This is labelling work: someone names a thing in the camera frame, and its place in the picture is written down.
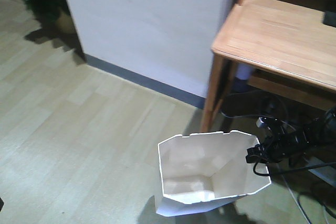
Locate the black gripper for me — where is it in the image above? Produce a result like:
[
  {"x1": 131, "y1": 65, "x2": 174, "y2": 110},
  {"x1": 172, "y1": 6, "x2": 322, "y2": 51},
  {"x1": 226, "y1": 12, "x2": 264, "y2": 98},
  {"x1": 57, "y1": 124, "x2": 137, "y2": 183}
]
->
[{"x1": 245, "y1": 116, "x2": 289, "y2": 164}]

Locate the white paper trash bin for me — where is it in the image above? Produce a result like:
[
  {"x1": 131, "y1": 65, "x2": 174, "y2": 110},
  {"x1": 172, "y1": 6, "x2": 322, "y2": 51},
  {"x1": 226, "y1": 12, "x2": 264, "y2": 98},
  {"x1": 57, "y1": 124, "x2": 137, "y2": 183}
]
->
[{"x1": 154, "y1": 130, "x2": 271, "y2": 217}]

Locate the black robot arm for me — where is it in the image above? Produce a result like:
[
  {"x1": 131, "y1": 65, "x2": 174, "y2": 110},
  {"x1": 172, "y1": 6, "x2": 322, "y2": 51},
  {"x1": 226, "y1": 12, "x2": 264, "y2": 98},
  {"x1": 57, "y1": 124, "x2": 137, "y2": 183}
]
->
[{"x1": 257, "y1": 107, "x2": 335, "y2": 164}]

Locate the white power strip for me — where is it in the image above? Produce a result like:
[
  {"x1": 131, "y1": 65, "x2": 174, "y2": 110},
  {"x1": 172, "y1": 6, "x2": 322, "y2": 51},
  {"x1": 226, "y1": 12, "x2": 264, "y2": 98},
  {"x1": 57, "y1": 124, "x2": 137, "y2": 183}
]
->
[{"x1": 303, "y1": 156, "x2": 335, "y2": 187}]

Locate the wooden desk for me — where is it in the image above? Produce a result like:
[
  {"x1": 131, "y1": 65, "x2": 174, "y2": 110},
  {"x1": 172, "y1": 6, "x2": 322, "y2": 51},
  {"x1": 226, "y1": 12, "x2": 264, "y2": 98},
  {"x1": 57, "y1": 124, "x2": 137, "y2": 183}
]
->
[{"x1": 200, "y1": 0, "x2": 335, "y2": 132}]

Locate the black monitor stand base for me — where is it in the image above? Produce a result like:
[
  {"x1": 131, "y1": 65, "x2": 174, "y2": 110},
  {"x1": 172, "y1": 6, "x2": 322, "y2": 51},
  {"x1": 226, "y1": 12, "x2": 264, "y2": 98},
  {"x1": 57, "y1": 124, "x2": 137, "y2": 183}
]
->
[{"x1": 322, "y1": 10, "x2": 336, "y2": 27}]

